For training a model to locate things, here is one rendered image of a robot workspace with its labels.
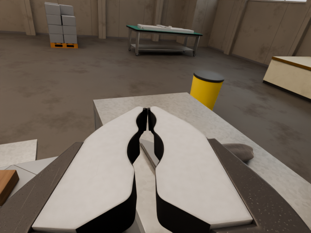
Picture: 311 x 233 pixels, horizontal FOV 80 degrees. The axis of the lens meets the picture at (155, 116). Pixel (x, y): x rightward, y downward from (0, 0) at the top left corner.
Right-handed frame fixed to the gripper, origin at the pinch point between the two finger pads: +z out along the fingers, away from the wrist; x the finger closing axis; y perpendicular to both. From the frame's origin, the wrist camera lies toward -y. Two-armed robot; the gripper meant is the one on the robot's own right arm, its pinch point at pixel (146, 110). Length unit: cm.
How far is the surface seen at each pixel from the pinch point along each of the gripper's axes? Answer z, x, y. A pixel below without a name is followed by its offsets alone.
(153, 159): 36, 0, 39
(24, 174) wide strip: 44, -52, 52
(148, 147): 42, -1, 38
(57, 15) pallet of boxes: 625, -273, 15
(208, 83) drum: 239, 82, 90
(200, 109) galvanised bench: 80, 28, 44
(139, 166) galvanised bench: 35, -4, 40
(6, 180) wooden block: 37, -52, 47
